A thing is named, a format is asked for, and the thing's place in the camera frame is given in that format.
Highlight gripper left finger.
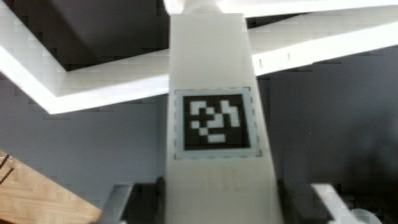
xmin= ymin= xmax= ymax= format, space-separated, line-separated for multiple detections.
xmin=95 ymin=178 xmax=165 ymax=224

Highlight white desk leg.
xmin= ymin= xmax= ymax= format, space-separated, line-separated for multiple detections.
xmin=163 ymin=0 xmax=284 ymax=224

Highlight white desk top tray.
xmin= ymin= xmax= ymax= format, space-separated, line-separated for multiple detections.
xmin=161 ymin=0 xmax=398 ymax=17

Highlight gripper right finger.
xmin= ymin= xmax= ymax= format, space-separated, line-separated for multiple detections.
xmin=277 ymin=180 xmax=383 ymax=224

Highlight white L-shaped fence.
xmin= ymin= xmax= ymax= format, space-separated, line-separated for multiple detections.
xmin=0 ymin=0 xmax=398 ymax=114

